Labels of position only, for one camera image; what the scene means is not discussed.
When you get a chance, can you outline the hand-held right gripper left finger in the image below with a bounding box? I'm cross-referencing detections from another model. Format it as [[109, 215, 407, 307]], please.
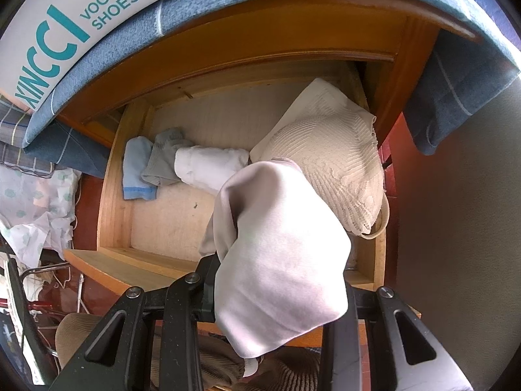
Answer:
[[51, 254, 221, 391]]

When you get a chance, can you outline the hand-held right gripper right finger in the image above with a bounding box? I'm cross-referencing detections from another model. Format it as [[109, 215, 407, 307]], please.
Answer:
[[321, 281, 475, 391]]

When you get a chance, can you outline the beige underwear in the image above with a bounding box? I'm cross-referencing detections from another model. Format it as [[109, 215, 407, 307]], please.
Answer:
[[198, 159, 353, 379]]

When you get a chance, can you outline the wooden drawer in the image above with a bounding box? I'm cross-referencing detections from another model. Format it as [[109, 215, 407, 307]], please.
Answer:
[[63, 63, 389, 349]]

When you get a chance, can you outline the white underwear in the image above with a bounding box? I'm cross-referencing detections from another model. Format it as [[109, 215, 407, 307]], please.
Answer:
[[174, 145, 251, 196]]

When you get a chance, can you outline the grey sock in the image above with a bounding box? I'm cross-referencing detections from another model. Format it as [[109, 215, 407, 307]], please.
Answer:
[[141, 127, 194, 187]]

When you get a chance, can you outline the light blue sock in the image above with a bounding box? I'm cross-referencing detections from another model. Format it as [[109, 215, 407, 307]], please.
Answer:
[[122, 136, 158, 201]]

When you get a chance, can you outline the cream lace bra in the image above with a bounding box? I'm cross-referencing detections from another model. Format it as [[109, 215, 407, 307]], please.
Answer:
[[249, 77, 390, 239]]

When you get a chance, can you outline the black metal rod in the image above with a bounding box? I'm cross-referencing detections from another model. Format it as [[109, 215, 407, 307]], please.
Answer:
[[4, 248, 51, 387]]

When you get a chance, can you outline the white floral cloth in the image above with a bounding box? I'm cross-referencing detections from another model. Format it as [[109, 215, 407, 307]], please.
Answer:
[[0, 166, 82, 265]]

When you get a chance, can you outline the plaid cloth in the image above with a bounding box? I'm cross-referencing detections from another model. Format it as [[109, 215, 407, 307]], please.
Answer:
[[0, 94, 55, 176]]

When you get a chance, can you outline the wooden nightstand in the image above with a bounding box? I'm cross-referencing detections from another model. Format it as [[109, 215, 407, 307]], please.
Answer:
[[57, 0, 485, 167]]

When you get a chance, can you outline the blue checked cover cloth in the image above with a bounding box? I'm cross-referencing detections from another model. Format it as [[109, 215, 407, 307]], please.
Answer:
[[22, 0, 521, 180]]

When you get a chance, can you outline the tan corduroy hat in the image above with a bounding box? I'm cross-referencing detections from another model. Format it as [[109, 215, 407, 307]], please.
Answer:
[[55, 313, 106, 371]]

